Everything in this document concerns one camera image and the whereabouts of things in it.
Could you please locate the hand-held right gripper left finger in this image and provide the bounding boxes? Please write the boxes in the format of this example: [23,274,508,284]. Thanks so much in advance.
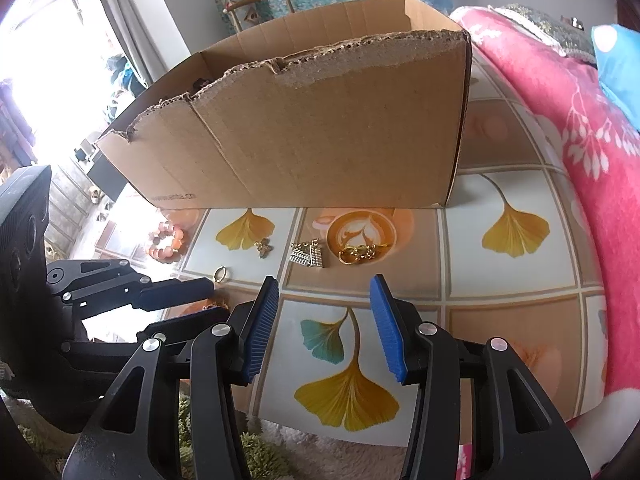
[62,276,280,480]

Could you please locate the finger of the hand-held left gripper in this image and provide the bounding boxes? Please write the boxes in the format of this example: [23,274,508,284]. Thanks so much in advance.
[46,259,216,318]
[60,307,243,361]

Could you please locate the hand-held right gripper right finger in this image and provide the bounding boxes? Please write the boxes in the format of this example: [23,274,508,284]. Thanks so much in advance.
[369,274,576,480]

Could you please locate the pink bead bracelet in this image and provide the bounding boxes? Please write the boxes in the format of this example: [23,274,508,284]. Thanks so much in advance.
[148,220,188,261]

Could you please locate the gold chain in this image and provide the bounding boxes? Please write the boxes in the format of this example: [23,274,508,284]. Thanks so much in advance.
[337,242,393,266]

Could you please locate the silver rhinestone hair clip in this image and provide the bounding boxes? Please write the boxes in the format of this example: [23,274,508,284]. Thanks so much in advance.
[287,238,326,268]

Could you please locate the torn brown cardboard box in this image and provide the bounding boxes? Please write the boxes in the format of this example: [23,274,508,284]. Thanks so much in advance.
[95,0,473,209]

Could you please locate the black flat screen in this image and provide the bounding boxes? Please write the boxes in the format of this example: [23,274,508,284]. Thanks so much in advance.
[87,152,131,201]

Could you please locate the ginkgo leaf print tablecloth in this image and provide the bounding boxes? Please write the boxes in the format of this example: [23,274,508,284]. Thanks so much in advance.
[75,50,608,446]

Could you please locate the white green fluffy cloth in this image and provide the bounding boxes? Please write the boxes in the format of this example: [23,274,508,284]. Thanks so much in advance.
[0,390,416,480]

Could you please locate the hanging clothes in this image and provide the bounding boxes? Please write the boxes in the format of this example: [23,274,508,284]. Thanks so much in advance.
[102,52,148,101]

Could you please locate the grey curtain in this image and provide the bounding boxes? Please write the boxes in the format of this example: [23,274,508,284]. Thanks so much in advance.
[87,0,193,91]

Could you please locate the pink floral blanket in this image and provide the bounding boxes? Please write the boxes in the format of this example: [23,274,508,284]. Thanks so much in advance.
[450,6,640,480]

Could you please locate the silver sequin pillow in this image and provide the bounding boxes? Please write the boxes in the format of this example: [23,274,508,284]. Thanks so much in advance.
[492,4,598,63]

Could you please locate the blue pillow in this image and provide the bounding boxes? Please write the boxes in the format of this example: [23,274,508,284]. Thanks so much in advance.
[591,24,640,131]

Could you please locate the dark brown door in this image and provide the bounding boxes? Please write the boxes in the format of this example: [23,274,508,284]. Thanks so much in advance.
[614,0,640,28]

